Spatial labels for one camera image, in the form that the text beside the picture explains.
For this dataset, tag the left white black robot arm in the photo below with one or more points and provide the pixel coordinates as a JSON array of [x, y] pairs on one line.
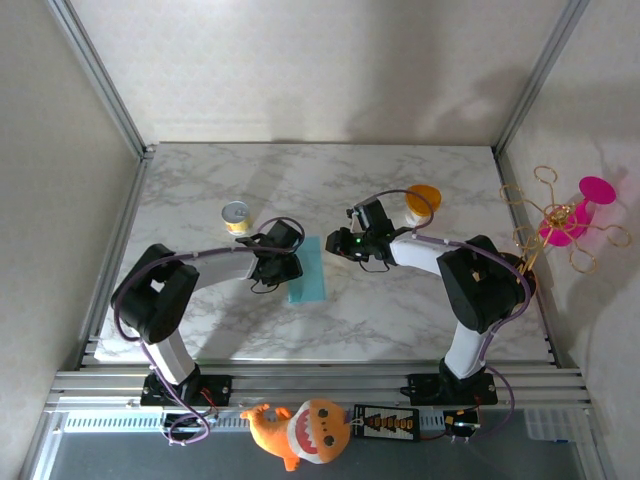
[[220, 262]]

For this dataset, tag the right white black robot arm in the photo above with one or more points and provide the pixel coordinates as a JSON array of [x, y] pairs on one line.
[[420, 255]]

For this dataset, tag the silver yellow tin can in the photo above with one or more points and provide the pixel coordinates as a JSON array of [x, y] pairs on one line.
[[236, 212]]

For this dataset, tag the orange translucent cup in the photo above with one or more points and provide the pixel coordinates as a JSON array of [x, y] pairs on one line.
[[425, 197]]

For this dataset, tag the orange shark plush toy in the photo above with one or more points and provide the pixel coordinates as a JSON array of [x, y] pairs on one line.
[[280, 435]]

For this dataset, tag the black yellow label plate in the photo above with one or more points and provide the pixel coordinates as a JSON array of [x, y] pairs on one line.
[[385, 422]]

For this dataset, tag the black yellow power connector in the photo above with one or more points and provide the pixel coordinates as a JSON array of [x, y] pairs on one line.
[[457, 420]]

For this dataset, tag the pink plastic wine glass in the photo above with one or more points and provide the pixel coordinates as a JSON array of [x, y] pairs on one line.
[[597, 190]]

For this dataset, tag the clear plastic organizer box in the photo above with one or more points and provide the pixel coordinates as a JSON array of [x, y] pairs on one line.
[[550, 425]]

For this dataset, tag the wide aluminium frame rail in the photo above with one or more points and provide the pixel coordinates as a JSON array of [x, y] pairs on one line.
[[320, 382]]

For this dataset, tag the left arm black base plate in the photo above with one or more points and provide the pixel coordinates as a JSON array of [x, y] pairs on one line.
[[220, 387]]

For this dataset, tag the aluminium side rail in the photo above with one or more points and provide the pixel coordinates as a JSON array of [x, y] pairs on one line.
[[532, 260], [117, 255]]

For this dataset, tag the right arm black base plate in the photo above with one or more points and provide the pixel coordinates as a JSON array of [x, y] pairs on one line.
[[425, 390]]

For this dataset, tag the aluminium frame post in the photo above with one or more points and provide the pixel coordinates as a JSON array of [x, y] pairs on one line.
[[540, 75], [100, 75]]

